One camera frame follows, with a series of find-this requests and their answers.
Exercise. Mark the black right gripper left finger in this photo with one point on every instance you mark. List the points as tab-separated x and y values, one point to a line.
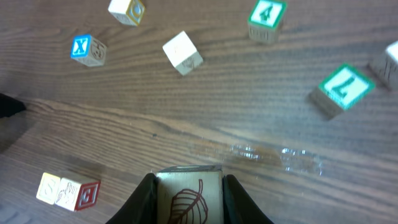
141	206

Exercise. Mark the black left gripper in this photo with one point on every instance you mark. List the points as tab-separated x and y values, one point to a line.
10	106

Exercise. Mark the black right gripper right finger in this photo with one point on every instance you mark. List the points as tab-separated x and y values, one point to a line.
238	206

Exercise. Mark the red Y wooden block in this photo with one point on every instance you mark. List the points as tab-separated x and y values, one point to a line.
190	195

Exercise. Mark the green-edged picture wooden block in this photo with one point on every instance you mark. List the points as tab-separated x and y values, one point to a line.
77	194

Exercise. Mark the yellow-top wooden block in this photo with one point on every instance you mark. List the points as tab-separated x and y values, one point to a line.
48	188

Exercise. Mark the blue D wooden block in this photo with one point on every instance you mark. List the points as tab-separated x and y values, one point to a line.
182	53

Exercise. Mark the blue X wooden block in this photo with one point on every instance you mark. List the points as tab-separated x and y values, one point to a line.
88	50

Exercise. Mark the plain globe wooden block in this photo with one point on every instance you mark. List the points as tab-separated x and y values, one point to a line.
127	12

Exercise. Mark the green 7 wooden block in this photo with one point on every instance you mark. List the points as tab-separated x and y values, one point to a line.
341	90

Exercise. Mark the green 4 wooden block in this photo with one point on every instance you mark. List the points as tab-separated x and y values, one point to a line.
265	20

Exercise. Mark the yellow G wooden block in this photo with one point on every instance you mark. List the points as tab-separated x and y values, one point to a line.
385	66

